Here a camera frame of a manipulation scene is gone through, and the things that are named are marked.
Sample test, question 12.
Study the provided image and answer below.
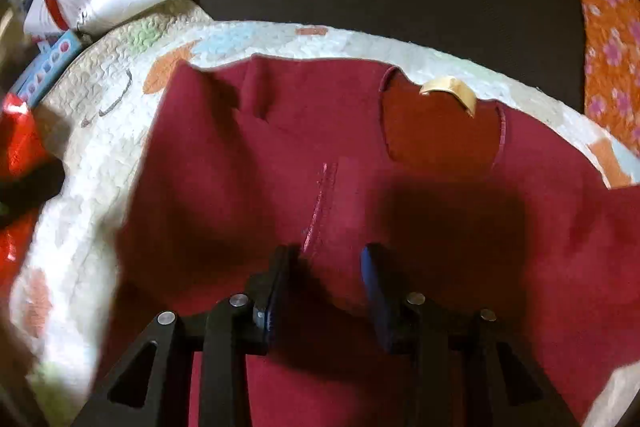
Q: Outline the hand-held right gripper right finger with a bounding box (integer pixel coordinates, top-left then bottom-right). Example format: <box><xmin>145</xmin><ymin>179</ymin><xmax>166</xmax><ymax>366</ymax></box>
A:
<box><xmin>360</xmin><ymin>243</ymin><xmax>582</xmax><ymax>427</ymax></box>

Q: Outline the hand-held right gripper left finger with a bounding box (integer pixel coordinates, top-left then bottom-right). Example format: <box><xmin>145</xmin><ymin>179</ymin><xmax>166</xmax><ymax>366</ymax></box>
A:
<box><xmin>72</xmin><ymin>246</ymin><xmax>301</xmax><ymax>427</ymax></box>

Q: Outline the maroon small garment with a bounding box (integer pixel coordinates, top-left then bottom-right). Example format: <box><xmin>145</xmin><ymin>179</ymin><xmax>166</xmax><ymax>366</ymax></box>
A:
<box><xmin>95</xmin><ymin>54</ymin><xmax>640</xmax><ymax>427</ymax></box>

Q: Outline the quilted heart print blanket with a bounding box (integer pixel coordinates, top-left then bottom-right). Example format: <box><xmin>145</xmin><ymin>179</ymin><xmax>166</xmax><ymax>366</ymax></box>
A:
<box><xmin>10</xmin><ymin>14</ymin><xmax>640</xmax><ymax>427</ymax></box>

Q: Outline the red plastic bag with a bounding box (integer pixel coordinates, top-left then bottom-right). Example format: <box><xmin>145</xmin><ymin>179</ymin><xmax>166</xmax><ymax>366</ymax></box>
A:
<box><xmin>0</xmin><ymin>93</ymin><xmax>53</xmax><ymax>278</ymax></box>

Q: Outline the colourful dotted box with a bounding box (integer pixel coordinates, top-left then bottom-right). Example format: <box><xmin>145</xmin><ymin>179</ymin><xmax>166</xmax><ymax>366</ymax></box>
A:
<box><xmin>10</xmin><ymin>29</ymin><xmax>84</xmax><ymax>106</ymax></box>

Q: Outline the orange floral cloth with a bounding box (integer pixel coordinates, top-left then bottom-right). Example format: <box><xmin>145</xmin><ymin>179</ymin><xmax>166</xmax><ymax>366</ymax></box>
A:
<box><xmin>542</xmin><ymin>0</ymin><xmax>640</xmax><ymax>155</ymax></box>

